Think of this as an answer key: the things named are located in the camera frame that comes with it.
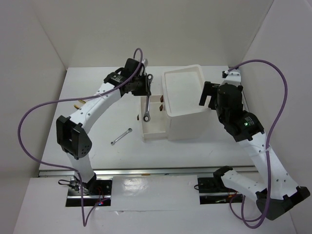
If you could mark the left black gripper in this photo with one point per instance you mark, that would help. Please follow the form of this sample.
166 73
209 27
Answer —
144 91

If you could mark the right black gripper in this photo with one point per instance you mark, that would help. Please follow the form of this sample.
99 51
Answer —
210 89

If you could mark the long silver ratchet wrench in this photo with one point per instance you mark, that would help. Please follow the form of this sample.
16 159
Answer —
146 116

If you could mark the white bottom drawer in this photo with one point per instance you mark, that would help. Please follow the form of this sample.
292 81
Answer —
156 128

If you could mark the yellow handled pliers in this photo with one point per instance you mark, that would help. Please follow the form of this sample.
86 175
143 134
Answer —
79 104

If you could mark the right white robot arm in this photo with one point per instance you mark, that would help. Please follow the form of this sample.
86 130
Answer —
279 192

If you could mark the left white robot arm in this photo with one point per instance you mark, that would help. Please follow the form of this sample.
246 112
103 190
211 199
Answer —
72 131

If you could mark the white drawer cabinet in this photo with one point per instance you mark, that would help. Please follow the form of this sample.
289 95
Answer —
182 89

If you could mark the short silver combination wrench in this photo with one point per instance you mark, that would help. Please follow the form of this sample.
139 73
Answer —
129 130

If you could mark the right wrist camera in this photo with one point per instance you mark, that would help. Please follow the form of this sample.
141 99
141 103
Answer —
224 77

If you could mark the aluminium side rail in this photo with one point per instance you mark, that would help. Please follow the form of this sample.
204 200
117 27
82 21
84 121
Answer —
234 78

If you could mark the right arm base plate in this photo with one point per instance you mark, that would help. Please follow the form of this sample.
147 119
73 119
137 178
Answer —
211 193

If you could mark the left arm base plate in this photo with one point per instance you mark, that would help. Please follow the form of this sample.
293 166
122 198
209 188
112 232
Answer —
100 194

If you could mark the aluminium front rail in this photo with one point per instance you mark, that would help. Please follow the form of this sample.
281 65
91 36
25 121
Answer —
135 172

